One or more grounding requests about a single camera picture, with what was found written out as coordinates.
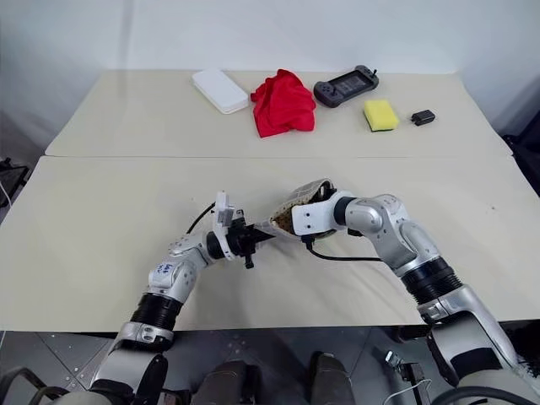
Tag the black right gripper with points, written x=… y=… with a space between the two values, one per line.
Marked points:
x=324 y=193

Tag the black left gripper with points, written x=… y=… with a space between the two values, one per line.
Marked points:
x=239 y=244

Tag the brown patterned pouch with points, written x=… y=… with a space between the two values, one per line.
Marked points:
x=306 y=192

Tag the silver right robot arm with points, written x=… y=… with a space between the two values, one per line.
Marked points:
x=388 y=228

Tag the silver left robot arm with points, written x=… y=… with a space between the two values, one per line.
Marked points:
x=169 y=278

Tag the yellow sponge with green base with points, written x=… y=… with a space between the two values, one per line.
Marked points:
x=381 y=115

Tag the red crumpled cloth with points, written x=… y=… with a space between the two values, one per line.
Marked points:
x=284 y=103

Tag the dark grey handheld game console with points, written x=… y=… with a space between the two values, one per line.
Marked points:
x=346 y=86

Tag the small black adapter block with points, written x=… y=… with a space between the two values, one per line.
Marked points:
x=423 y=117

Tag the white rectangular box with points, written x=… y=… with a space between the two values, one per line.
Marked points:
x=219 y=90

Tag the dark rounded shape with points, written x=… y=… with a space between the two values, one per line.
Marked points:
x=230 y=381
x=331 y=377

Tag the small metal clip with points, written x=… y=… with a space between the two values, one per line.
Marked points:
x=392 y=358

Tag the small black floor box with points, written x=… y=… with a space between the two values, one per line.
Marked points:
x=411 y=373

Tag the dark bulky object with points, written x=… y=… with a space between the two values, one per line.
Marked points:
x=523 y=147

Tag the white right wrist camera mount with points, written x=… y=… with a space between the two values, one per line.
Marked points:
x=310 y=219

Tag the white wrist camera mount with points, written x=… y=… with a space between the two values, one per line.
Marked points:
x=310 y=219
x=223 y=217

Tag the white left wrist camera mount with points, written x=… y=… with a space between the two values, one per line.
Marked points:
x=223 y=217

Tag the black stand frame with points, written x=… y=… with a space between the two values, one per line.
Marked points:
x=12 y=175

